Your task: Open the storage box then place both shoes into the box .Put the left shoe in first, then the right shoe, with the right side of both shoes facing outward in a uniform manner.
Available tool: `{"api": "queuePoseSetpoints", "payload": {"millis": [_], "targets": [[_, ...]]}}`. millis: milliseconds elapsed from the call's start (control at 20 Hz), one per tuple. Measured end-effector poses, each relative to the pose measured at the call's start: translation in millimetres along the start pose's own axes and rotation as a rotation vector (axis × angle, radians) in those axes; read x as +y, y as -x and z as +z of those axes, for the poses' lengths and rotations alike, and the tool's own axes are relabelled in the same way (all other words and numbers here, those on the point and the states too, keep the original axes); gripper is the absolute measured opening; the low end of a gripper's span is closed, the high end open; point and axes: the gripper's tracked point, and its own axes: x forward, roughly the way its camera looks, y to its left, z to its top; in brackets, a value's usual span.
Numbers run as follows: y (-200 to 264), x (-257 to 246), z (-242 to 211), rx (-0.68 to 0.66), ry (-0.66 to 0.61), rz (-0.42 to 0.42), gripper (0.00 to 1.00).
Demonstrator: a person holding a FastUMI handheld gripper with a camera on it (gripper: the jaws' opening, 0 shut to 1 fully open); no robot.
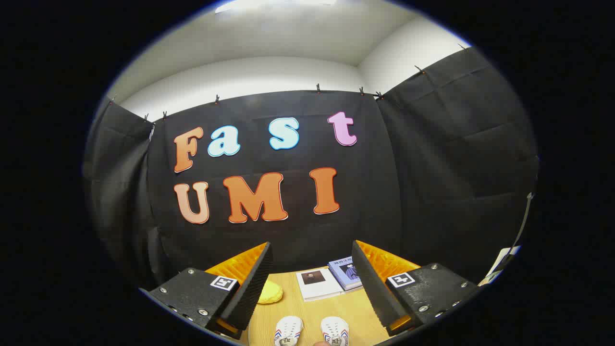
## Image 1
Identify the white book with portrait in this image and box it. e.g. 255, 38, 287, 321
295, 268, 344, 302

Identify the black cable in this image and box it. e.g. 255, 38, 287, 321
507, 192, 535, 262

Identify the row of small cloth clips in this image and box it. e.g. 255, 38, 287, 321
109, 44, 467, 122

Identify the blue cover book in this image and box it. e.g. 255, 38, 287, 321
328, 257, 363, 291

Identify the white striped canvas shoe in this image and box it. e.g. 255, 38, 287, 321
320, 316, 350, 346
274, 316, 304, 346

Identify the ceiling light panel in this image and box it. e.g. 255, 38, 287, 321
215, 0, 337, 13

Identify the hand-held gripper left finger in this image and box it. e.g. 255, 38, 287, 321
139, 242, 273, 341

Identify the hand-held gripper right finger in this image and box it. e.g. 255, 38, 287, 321
351, 240, 482, 337

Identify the yellow round plush toy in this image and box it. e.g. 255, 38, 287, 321
258, 280, 284, 305

